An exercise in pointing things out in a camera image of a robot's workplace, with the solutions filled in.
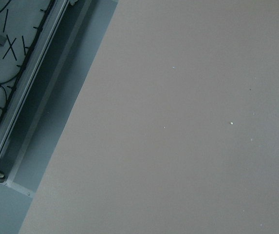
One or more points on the aluminium frame rail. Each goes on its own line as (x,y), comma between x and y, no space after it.
(27,28)

